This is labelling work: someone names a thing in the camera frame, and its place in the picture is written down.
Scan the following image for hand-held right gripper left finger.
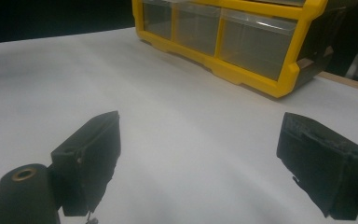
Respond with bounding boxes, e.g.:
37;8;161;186
50;110;121;217

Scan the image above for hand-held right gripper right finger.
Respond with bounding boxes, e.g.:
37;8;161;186
276;112;358;221

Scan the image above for yellow drawer organizer cabinet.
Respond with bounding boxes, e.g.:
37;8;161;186
131;0;358;99

